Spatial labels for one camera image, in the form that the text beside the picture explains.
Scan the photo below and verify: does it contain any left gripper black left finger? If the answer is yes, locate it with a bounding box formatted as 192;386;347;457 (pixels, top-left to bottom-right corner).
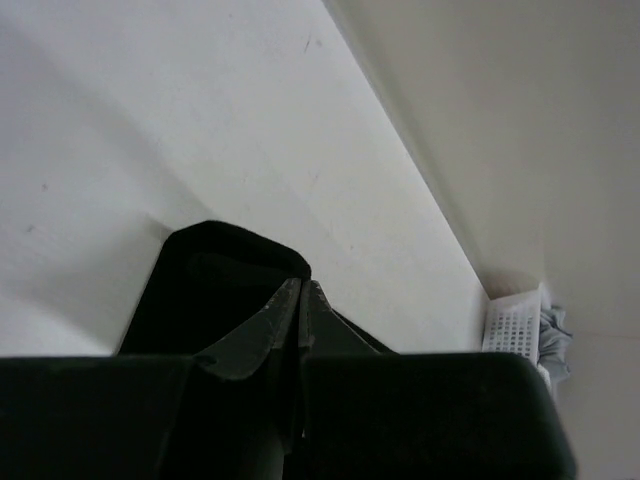
195;278;302;450

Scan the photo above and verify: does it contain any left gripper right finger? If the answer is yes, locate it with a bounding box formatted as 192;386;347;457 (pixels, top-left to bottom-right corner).
298;280;380;357

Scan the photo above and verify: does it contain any black tank top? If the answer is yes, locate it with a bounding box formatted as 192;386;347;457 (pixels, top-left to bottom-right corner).
119;221;390;358

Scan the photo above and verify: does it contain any grey tank top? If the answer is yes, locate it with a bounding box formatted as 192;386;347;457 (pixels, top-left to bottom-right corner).
538;307;573;386

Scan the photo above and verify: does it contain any white plastic basket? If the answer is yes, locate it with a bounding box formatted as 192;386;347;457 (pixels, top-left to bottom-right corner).
481;287;552;390

